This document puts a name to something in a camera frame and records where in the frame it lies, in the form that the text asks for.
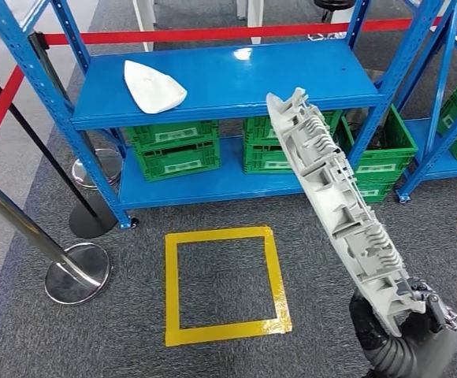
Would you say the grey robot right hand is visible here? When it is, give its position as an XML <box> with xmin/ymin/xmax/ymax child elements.
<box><xmin>348</xmin><ymin>279</ymin><xmax>457</xmax><ymax>378</ymax></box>

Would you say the grey plastic wheel hubcap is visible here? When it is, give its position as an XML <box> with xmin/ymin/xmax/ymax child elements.
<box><xmin>265</xmin><ymin>87</ymin><xmax>428</xmax><ymax>339</ymax></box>

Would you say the yellow floor tape square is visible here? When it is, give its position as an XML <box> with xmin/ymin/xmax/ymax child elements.
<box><xmin>164</xmin><ymin>225</ymin><xmax>293</xmax><ymax>348</ymax></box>

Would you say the black round stool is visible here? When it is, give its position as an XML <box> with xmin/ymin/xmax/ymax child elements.
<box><xmin>307</xmin><ymin>0</ymin><xmax>356</xmax><ymax>43</ymax></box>

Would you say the white desk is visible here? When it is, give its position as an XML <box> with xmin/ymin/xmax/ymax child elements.
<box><xmin>132</xmin><ymin>0</ymin><xmax>265</xmax><ymax>54</ymax></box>

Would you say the white plastic mirror cover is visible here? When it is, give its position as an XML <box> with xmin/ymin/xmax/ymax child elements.
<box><xmin>124</xmin><ymin>60</ymin><xmax>188</xmax><ymax>115</ymax></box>

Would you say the black stanchion with black base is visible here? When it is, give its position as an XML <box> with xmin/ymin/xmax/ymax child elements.
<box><xmin>0</xmin><ymin>56</ymin><xmax>118</xmax><ymax>239</ymax></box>

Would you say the chrome stanchion with chrome base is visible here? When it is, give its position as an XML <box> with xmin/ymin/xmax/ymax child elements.
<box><xmin>0</xmin><ymin>168</ymin><xmax>112</xmax><ymax>306</ymax></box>
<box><xmin>28</xmin><ymin>31</ymin><xmax>124</xmax><ymax>190</ymax></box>

